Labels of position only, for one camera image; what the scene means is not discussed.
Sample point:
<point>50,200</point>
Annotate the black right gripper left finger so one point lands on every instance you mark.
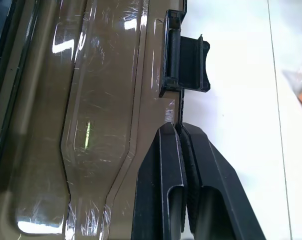
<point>156,180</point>

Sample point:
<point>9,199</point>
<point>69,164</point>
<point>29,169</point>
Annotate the tan plastic toolbox lid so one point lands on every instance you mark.
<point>96,105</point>

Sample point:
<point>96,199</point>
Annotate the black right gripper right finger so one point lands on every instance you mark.
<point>216,180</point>

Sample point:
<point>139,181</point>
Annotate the orange and black item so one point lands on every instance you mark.
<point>299,82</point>

